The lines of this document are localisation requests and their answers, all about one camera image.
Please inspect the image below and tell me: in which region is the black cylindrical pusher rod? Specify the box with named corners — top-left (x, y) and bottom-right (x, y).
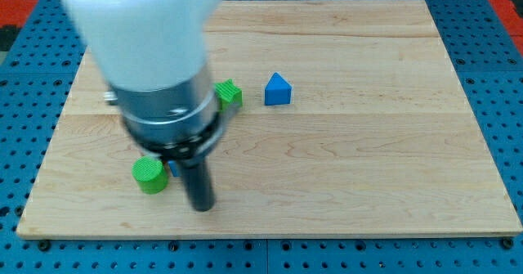
top-left (177, 159), bottom-right (216, 212)

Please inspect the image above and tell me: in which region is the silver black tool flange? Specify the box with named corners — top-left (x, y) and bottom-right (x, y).
top-left (110, 65), bottom-right (224, 160)

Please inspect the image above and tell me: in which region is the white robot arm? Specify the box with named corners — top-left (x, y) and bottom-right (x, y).
top-left (60, 0), bottom-right (239, 211)

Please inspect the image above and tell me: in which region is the blue block behind rod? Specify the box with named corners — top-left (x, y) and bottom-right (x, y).
top-left (168, 161), bottom-right (179, 177)

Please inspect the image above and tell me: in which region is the green cylinder block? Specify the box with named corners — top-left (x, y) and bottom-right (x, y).
top-left (132, 156), bottom-right (168, 195)

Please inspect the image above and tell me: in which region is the green star block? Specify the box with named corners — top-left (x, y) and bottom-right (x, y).
top-left (214, 79), bottom-right (243, 112)

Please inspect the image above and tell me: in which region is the blue triangular prism block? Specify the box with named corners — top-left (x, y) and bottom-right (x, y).
top-left (264, 72), bottom-right (293, 106)

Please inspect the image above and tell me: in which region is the wooden board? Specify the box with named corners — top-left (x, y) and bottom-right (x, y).
top-left (16, 0), bottom-right (522, 240)

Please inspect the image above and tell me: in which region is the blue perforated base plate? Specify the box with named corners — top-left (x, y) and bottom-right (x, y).
top-left (1, 0), bottom-right (522, 273)

